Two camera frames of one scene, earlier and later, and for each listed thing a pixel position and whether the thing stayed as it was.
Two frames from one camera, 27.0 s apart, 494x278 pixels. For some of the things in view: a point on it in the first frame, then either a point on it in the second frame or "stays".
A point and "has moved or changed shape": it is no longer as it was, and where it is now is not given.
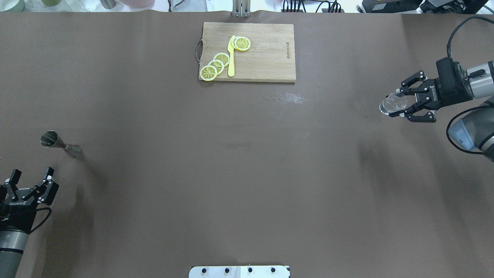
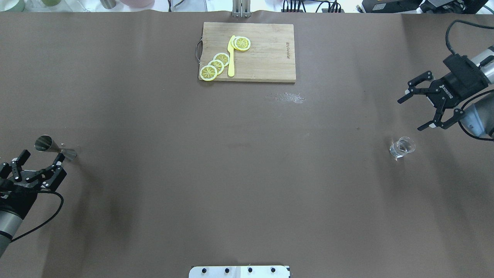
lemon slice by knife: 242,43 stays
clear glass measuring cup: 393,102 -> 404,145
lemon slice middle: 219,65 stays
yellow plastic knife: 231,65 stays
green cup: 51,3 stays
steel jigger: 50,138 has moved or changed shape
